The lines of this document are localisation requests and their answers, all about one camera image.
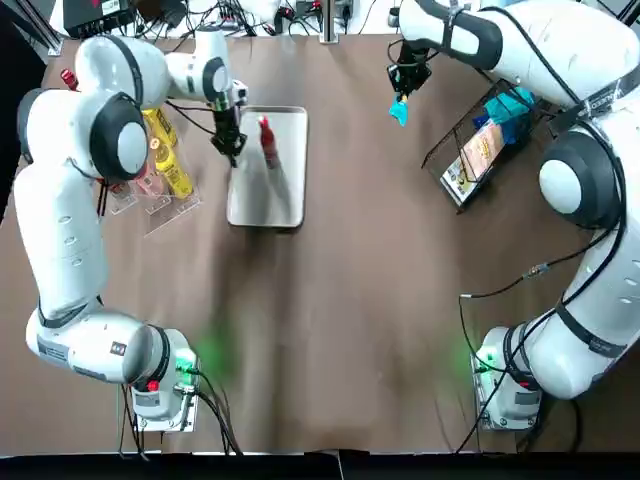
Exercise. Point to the aluminium frame post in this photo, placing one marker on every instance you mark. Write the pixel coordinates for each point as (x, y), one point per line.
(54, 47)

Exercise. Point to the white rectangular tray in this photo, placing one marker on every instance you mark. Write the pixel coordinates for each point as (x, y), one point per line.
(280, 200)

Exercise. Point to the beige snack box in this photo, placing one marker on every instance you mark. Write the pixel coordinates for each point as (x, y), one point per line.
(482, 150)

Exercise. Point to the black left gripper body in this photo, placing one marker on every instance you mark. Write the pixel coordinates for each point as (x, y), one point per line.
(226, 125)

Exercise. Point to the white yellow snack packet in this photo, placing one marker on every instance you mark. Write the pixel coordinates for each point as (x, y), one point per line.
(457, 182)

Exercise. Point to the white desk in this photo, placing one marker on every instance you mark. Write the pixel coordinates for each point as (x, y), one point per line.
(370, 20)

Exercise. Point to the teal chips packet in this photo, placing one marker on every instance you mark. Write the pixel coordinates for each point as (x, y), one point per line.
(510, 107)
(400, 112)

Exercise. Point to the black box red logo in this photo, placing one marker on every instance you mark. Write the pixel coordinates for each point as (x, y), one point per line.
(90, 20)

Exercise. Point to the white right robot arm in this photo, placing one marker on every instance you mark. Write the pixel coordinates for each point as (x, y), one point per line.
(550, 50)

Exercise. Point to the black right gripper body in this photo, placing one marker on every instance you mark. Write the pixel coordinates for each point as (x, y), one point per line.
(410, 70)

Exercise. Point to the clear acrylic stepped shelf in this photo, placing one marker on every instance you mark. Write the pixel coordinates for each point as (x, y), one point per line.
(165, 215)

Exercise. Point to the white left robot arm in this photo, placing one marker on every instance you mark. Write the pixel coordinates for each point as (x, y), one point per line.
(60, 225)

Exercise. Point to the aluminium camera post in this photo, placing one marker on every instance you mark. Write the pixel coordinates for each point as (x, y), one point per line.
(331, 25)

